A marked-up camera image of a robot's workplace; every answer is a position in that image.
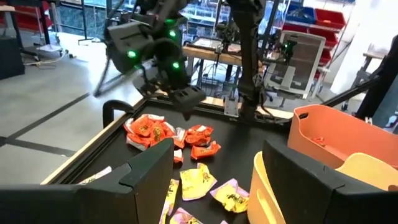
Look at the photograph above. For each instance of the grey mesh office chair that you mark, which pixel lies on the grey mesh office chair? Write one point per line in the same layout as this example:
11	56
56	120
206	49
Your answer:
298	62

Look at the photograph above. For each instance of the shelf with red blue bins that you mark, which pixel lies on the shelf with red blue bins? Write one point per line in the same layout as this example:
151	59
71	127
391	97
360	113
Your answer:
329	18

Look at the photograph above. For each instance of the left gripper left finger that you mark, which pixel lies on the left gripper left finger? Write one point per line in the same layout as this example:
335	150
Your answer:
152	186

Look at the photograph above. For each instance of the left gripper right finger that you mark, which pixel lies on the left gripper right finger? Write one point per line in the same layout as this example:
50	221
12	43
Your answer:
298	193

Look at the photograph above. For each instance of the wooden top workbench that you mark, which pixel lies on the wooden top workbench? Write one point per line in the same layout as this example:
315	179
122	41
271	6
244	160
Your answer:
202	51

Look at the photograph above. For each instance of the red snack packets right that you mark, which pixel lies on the red snack packets right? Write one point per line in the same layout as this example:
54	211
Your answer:
133	141

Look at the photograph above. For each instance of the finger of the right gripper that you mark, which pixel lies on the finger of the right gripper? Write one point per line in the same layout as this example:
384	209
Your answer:
188	98

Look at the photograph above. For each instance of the silver corner bracket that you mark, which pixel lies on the silver corner bracket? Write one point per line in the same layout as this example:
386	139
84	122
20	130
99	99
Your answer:
231	109

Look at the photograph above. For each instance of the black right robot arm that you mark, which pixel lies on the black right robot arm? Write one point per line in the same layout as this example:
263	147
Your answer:
248	62

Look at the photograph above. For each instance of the yellow plastic bin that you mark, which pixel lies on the yellow plastic bin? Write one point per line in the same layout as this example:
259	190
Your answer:
264	199

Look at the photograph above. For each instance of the black cabinet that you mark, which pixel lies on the black cabinet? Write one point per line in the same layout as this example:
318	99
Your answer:
11	59

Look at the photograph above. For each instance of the black camera frame strut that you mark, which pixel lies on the black camera frame strut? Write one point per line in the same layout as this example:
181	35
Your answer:
384	77

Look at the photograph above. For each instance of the orange plastic bin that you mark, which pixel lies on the orange plastic bin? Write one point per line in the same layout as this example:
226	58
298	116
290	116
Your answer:
342	133

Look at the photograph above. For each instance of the storage shelf with red bins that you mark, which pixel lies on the storage shelf with red bins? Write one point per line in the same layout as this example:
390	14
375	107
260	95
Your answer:
31	18

